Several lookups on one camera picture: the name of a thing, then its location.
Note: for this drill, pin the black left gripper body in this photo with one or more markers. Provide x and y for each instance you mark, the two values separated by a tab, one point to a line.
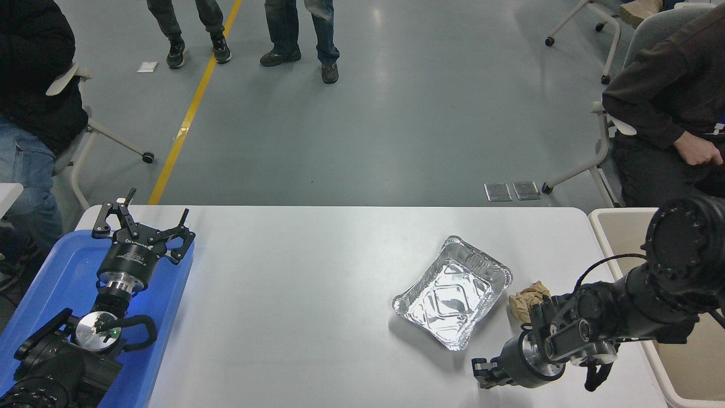
131	258

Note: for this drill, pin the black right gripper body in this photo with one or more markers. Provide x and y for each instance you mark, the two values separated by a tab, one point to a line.
512	365

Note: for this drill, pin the rectangular foil tray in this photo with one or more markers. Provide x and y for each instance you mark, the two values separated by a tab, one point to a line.
450	294

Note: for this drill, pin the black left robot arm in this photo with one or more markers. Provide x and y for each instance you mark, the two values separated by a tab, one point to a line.
54	368

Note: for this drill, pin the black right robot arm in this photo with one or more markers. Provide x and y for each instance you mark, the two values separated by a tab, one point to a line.
651	289

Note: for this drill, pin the clear floor plate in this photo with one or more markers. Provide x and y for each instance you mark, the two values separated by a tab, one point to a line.
527	190
498	191

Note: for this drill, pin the person's hand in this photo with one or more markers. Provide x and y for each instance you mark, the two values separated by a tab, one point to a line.
698	150

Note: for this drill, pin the crumpled tan paper ball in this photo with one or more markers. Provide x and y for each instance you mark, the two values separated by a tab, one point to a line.
524	300

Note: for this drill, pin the blue plastic tray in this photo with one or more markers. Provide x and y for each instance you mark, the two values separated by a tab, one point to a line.
62	283

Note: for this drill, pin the white side table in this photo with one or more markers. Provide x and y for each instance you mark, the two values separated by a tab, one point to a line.
8	195

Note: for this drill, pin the small white paper sheet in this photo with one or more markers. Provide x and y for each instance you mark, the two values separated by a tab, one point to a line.
147	67

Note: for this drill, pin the seated person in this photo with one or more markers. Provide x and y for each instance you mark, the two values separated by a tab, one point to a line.
31	85
662	85

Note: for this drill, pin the standing person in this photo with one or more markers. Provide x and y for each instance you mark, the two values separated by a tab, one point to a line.
283	34
175	51

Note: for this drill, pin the large pale bin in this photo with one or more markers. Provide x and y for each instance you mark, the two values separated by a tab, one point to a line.
694	362

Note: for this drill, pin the grey back wheeled chair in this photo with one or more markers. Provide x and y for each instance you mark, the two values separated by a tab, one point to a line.
651	28

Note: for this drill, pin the tan cardboard piece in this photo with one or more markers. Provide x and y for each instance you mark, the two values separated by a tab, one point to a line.
640	11

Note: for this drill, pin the white frame wheeled chair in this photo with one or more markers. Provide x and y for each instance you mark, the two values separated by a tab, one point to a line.
79	153
612	34

